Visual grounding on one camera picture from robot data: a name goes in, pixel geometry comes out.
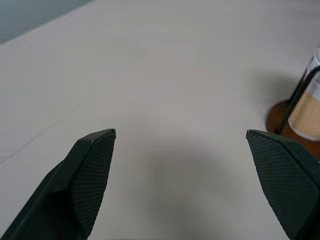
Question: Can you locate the wooden stand with black frame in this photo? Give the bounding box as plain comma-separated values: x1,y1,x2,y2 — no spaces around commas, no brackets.
265,56,320,161

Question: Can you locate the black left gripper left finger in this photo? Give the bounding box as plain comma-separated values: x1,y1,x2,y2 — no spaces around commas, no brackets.
0,128,117,240

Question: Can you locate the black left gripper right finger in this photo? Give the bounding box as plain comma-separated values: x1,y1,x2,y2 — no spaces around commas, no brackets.
245,129,320,240

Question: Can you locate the glass tube with tan contents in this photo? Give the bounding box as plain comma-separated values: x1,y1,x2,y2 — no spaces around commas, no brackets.
287,74,320,141

